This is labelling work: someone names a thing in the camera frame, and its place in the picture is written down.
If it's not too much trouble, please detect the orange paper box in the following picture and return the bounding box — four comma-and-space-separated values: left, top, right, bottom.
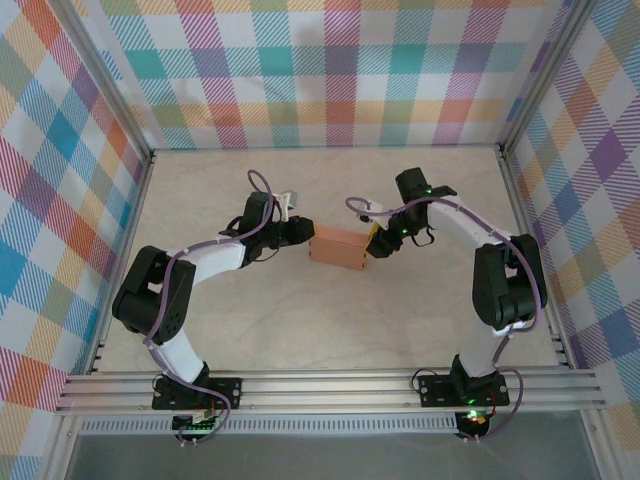
308, 223, 370, 272

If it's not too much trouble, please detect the aluminium side rail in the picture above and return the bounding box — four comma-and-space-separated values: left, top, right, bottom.
85, 152, 157, 375
497, 147, 574, 370

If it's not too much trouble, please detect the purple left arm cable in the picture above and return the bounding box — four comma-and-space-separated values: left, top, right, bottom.
143, 169, 284, 446

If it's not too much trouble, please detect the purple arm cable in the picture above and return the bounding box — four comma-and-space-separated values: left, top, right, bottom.
344, 196, 548, 444
143, 169, 284, 446

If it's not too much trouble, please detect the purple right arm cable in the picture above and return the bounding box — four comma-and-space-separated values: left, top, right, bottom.
344, 196, 548, 444

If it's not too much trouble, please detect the aluminium front rail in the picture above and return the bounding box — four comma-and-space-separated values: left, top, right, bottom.
54, 367, 606, 414

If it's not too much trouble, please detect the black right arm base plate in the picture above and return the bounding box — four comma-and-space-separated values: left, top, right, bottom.
417, 370, 511, 409

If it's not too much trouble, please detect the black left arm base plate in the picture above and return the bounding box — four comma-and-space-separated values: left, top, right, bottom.
151, 375, 245, 412

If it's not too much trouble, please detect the slotted grey cable duct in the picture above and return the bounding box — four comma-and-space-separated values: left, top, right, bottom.
79, 413, 459, 435

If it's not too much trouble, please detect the aluminium frame post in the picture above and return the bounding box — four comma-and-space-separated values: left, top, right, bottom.
47, 0, 156, 161
497, 0, 601, 159

